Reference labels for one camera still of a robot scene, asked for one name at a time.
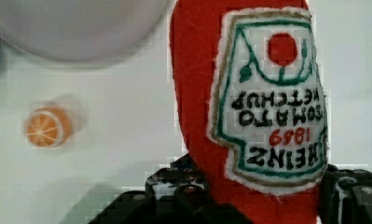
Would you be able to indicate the plush orange slice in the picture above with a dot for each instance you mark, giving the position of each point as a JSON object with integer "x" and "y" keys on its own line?
{"x": 48, "y": 127}

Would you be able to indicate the red plush ketchup bottle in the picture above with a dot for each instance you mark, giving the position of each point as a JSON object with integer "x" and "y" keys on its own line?
{"x": 251, "y": 104}

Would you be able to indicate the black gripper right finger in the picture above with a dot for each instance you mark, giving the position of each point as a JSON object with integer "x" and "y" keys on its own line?
{"x": 346, "y": 196}

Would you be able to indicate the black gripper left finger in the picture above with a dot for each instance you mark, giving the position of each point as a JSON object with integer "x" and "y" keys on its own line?
{"x": 181, "y": 172}

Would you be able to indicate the grey round plate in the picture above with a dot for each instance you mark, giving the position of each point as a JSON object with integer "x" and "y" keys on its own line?
{"x": 77, "y": 30}

